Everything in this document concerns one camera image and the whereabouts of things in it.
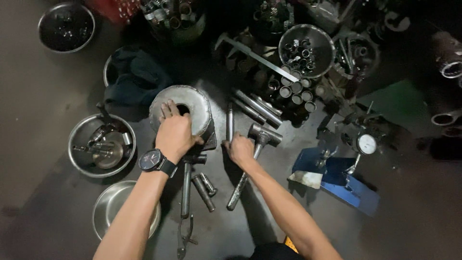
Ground white rag piece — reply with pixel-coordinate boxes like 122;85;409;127
287;170;324;190

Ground short dark steel rod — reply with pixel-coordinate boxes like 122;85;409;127
231;97;267;125

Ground steel bowl with tool parts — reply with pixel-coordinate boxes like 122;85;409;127
67;113;137;178

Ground steel bowl under cloth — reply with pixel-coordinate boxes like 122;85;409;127
103;54;120;87

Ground bucket of metal pipe parts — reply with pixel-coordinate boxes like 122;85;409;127
140;0;207;46

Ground slim steel punch rod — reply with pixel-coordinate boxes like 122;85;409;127
226;102;235;143

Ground black wristwatch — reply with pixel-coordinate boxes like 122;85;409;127
138;148;178;178

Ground large steel cylinder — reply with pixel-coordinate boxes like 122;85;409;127
431;30;462;79

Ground long steel ruler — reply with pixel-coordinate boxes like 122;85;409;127
214;32;300;83

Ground person's right hand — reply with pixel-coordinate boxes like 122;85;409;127
222;132;257;169

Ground group of steel sleeves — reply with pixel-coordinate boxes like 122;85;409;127
266;65;319;114

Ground green mat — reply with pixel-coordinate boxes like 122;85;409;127
357;80;434;128

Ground steel bowl with assorted tools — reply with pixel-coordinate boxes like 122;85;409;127
334;32;380;79

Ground long thick steel rod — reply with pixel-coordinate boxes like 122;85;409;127
233;89;283;129

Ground steel bowl with small bushings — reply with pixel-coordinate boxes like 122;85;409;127
277;24;336;79

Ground person's black clothing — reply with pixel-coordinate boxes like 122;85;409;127
249;242;304;260

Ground person's left hand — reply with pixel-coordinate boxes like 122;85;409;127
155;99;205;165

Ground red plastic crate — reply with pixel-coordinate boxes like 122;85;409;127
86;0;142;23

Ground black steel base plate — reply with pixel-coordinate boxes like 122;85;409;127
187;119;218;152

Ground steel hammer with knurled handle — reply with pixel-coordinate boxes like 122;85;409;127
226;123;283;212

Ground round steel block with hole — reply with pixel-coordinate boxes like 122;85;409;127
149;85;213;138

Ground blue metal box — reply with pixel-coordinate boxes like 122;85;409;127
291;147;380;217

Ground container of metal springs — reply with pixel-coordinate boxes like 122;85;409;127
252;0;295;37

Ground black circlip pliers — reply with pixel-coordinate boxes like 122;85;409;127
176;214;199;260

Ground dark steel pin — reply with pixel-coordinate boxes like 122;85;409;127
191;175;216;213

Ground dark green cloth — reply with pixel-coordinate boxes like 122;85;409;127
104;46;174;108

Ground heap of steel tool parts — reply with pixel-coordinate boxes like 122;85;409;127
72;103;134;170

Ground white dial gauge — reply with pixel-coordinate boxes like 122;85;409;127
341;131;378;176

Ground short knurled steel pin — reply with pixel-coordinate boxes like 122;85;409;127
199;173;218;198

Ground steel hammer with smooth handle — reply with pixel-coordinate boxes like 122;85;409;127
180;154;208;220

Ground yellow object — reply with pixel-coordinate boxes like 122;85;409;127
284;236;299;254

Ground steel bowl with dark parts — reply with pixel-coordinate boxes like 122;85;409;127
38;2;96;54

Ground empty steel bowl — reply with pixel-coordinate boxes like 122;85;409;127
92;180;162;241

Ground steel ring clamp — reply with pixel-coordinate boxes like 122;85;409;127
430;110;462;127

